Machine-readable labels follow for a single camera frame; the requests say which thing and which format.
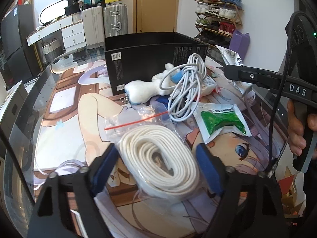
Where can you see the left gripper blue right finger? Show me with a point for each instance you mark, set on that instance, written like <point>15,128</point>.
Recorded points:
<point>250,205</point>

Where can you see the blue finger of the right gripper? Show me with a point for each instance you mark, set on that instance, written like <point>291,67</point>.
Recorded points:
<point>256,76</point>

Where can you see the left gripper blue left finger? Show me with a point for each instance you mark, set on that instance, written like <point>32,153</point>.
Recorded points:
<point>51,215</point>

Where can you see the silver medicine pouch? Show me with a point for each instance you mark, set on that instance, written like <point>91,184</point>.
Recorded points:
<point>230,57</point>

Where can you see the green white medicine pouch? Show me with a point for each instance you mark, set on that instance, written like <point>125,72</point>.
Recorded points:
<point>218,119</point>

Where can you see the right hand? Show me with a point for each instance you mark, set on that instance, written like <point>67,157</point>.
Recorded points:
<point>296,130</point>

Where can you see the purple paper bag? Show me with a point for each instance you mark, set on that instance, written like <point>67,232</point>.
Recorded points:
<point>240,43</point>

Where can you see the small white packet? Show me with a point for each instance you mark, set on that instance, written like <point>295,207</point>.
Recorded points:
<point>208,86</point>

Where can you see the anime printed desk mat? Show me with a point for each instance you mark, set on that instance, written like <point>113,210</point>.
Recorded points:
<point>156,188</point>

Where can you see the wooden shoe rack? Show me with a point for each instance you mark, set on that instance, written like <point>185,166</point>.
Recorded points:
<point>217,20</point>

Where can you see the black storage box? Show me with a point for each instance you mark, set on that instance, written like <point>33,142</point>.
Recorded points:
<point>140,56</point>

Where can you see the white blue plush toy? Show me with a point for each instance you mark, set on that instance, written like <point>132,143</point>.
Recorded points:
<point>140,92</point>

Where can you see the tan wooden door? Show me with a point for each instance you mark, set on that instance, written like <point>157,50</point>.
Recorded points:
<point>155,15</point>

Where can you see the black refrigerator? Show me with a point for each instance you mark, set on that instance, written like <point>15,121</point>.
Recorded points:
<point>20,57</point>

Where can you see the woven laundry basket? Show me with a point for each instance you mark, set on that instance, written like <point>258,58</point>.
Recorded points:
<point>51,50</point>

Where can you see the silver suitcase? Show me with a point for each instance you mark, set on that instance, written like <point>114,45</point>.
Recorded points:
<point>115,20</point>

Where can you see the white drawer desk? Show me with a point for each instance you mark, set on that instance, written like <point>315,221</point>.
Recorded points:
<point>69,29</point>

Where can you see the white suitcase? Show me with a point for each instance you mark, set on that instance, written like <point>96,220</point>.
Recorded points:
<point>93,26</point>

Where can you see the black handbag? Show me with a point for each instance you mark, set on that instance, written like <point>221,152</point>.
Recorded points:
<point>72,7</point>

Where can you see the oval black frame mirror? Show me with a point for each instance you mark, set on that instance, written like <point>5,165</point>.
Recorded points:
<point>52,12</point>

